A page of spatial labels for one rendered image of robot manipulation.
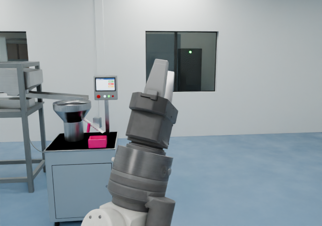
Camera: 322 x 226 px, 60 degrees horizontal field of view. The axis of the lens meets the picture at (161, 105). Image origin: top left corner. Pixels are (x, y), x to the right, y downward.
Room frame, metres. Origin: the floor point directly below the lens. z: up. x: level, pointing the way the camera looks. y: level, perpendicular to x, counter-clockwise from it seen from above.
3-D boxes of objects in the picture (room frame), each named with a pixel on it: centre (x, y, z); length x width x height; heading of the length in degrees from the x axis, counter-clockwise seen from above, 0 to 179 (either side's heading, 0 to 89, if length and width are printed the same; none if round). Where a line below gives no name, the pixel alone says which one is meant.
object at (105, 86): (2.81, 0.56, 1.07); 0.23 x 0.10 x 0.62; 96
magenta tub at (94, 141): (2.46, 0.58, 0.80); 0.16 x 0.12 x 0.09; 96
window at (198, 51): (5.33, -0.38, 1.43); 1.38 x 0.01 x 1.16; 96
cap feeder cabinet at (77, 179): (2.64, 0.75, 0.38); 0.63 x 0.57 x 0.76; 96
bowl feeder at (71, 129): (2.69, 0.80, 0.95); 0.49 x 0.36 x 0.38; 96
